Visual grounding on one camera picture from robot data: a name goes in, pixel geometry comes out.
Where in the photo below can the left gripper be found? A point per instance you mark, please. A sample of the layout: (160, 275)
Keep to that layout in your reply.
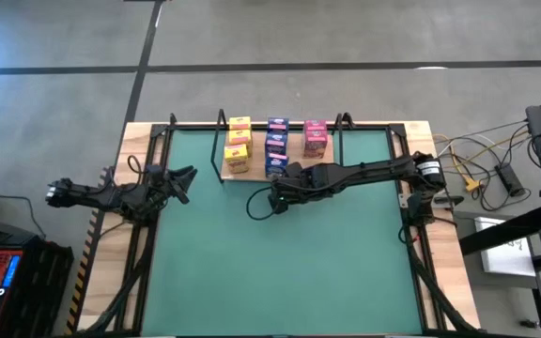
(161, 183)

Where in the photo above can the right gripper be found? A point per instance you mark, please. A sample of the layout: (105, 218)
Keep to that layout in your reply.
(298, 183)

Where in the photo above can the blue Frosted Flakes cereal box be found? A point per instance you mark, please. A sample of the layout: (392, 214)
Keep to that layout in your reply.
(278, 124)
(276, 142)
(277, 163)

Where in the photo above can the magenta Raisin Bran cereal box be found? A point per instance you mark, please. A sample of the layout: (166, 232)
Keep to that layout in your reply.
(315, 143)
(315, 125)

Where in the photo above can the yellow Corn Pops cereal box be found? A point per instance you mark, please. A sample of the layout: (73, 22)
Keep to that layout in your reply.
(236, 157)
(240, 123)
(240, 137)

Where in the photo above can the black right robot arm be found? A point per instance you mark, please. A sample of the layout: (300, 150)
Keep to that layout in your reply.
(374, 170)

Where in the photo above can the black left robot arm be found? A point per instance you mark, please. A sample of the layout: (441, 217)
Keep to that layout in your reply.
(92, 197)

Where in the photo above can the wooden shelf board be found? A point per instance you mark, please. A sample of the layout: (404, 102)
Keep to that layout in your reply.
(256, 164)

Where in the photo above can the black table clamp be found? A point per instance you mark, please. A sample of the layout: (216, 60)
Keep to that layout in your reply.
(349, 121)
(172, 120)

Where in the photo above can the teal table mat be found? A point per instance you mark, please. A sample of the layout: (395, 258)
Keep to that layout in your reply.
(261, 272)

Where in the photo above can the yellow black hazard tape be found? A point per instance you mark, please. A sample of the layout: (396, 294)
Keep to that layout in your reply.
(84, 267)

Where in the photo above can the red black equipment case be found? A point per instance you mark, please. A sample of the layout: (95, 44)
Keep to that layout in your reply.
(21, 291)

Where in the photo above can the black power brick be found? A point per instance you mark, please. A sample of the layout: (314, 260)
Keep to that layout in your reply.
(510, 179)

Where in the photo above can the black slanted beam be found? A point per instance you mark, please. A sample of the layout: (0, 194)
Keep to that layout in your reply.
(505, 231)

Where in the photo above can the white board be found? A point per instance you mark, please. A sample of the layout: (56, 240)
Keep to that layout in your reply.
(510, 263)

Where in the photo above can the small black floor object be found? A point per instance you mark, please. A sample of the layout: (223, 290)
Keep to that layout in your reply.
(529, 323)

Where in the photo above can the black metal shelf frame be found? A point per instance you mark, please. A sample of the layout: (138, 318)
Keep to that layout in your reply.
(214, 145)
(341, 141)

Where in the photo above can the black metal table frame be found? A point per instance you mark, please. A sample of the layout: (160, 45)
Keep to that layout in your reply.
(396, 133)

